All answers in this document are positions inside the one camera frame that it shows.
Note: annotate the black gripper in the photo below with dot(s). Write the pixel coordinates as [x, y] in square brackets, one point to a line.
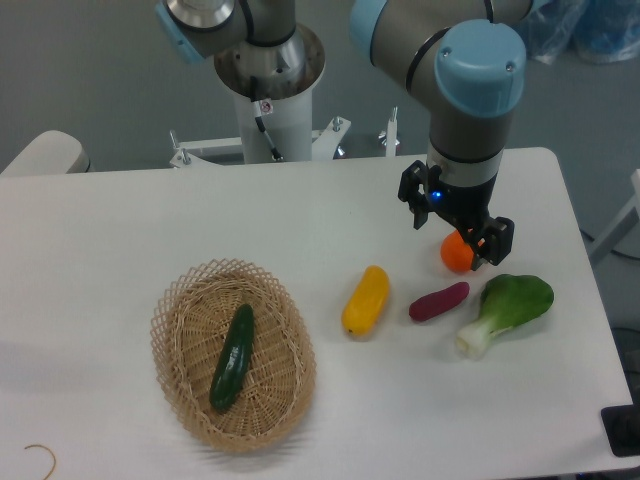
[459, 193]

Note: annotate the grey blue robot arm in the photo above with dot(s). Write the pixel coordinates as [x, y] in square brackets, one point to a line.
[462, 60]

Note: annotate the woven wicker basket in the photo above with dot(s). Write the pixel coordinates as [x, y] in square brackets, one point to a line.
[188, 332]

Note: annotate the green cucumber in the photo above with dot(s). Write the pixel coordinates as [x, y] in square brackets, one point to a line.
[234, 360]

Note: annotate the orange fruit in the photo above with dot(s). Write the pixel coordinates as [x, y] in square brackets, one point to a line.
[455, 254]

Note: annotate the purple sweet potato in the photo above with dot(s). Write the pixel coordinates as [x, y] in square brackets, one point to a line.
[436, 303]

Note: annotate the green bok choy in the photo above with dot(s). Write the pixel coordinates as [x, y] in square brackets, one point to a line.
[506, 302]

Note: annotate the yellow bell pepper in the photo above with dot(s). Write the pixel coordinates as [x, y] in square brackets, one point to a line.
[367, 302]

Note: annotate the white table leg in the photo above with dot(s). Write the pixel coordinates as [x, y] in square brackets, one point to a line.
[621, 224]

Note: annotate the blue plastic bag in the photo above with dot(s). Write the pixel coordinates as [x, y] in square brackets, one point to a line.
[600, 32]

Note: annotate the black device at edge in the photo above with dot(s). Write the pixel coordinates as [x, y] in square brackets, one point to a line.
[621, 425]

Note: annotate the white chair corner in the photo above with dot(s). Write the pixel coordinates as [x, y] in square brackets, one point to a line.
[50, 153]

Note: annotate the white metal base frame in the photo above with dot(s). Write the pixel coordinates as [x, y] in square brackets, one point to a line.
[326, 144]

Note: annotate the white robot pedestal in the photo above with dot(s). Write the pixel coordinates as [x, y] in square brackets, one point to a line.
[272, 91]

